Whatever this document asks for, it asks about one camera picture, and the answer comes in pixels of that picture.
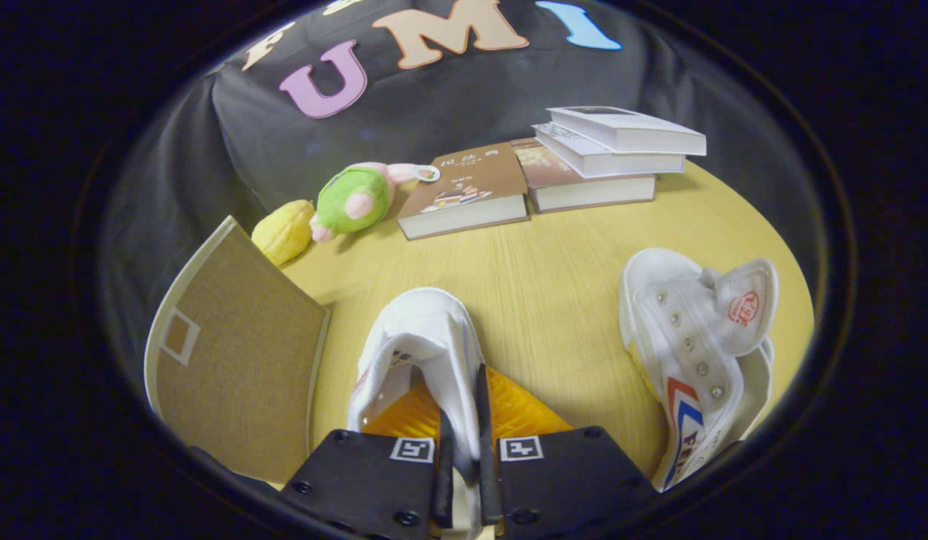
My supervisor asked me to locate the brown photo cover book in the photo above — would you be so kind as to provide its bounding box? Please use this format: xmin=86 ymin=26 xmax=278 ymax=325
xmin=511 ymin=137 xmax=657 ymax=215

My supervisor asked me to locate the white book with grey cover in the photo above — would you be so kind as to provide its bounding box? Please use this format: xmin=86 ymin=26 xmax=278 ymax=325
xmin=546 ymin=106 xmax=707 ymax=157

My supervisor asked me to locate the green and pink plush toy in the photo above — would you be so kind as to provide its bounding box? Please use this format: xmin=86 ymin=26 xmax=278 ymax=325
xmin=310 ymin=162 xmax=440 ymax=244

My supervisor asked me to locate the brown fabric storage box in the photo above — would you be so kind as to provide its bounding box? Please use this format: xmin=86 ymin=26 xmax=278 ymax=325
xmin=144 ymin=216 xmax=332 ymax=485

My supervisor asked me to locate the white canvas shoe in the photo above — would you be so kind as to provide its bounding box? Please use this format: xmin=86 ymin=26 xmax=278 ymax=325
xmin=347 ymin=288 xmax=485 ymax=540
xmin=619 ymin=248 xmax=779 ymax=493

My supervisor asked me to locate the white book with patterned cover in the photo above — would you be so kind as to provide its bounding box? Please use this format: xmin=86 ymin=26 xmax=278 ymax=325
xmin=532 ymin=123 xmax=687 ymax=179

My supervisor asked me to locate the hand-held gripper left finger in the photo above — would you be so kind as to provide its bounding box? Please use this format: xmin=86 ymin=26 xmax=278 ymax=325
xmin=281 ymin=381 xmax=455 ymax=540

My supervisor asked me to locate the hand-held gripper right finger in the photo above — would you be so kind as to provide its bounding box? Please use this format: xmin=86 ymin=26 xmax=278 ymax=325
xmin=474 ymin=364 xmax=659 ymax=540

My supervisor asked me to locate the yellow plush toy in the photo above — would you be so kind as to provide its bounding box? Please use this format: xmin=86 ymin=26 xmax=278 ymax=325
xmin=251 ymin=199 xmax=316 ymax=266

